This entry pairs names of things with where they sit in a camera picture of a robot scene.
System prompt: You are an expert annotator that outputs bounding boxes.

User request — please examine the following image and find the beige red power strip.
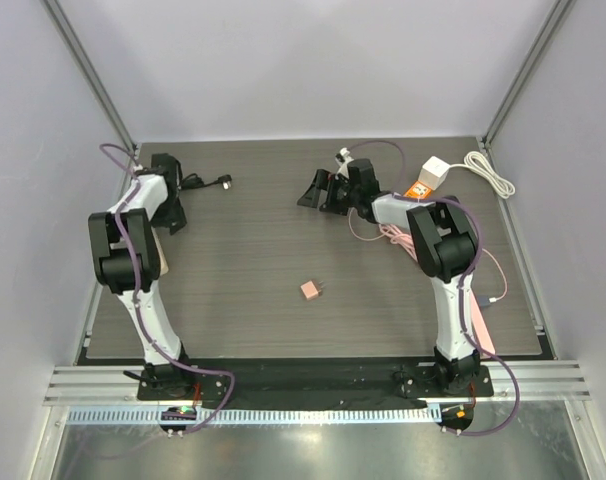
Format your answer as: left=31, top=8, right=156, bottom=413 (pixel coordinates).
left=152, top=229, right=169, bottom=276

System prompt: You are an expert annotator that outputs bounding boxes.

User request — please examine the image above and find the orange power adapter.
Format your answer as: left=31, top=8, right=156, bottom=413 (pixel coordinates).
left=403, top=181, right=432, bottom=200

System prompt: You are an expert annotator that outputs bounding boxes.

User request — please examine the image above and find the white cube socket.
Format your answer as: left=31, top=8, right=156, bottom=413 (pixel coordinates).
left=418, top=156, right=451, bottom=191

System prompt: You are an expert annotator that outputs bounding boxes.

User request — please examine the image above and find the pink plug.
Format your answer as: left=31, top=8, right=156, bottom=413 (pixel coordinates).
left=300, top=280, right=323, bottom=301

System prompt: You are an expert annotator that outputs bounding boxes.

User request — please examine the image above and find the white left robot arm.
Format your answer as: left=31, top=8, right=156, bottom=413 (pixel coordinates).
left=88, top=153, right=195, bottom=400

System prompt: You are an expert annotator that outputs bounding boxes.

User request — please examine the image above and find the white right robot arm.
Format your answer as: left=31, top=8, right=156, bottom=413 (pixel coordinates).
left=297, top=158, right=481, bottom=396

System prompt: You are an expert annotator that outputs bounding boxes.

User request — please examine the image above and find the pink power strip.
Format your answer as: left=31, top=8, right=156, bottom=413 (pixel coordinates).
left=471, top=297, right=496, bottom=354

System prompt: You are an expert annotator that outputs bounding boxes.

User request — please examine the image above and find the black power strip cable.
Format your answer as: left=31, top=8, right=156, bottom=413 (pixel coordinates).
left=177, top=172, right=235, bottom=192

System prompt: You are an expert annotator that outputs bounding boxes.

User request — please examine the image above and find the white coiled cable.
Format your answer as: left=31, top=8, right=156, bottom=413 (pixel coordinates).
left=447, top=151, right=517, bottom=200

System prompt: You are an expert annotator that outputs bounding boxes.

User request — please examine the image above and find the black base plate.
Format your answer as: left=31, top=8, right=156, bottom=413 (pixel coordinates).
left=124, top=357, right=494, bottom=401

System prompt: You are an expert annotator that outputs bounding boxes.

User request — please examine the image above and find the aluminium front rail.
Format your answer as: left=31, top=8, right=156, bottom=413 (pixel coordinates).
left=44, top=359, right=590, bottom=411

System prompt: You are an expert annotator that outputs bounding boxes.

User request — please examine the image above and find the white slotted cable duct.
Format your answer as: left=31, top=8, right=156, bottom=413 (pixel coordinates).
left=67, top=405, right=441, bottom=426

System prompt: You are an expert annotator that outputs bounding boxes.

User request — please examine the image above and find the left aluminium frame post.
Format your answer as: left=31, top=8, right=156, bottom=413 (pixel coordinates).
left=40, top=0, right=137, bottom=152

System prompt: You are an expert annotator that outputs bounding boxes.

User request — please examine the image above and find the aluminium frame post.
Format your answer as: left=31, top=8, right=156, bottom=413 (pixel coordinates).
left=478, top=0, right=576, bottom=151
left=40, top=0, right=137, bottom=152

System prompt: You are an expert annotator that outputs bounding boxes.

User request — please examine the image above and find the right aluminium frame post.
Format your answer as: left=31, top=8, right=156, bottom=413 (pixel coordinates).
left=478, top=0, right=576, bottom=151

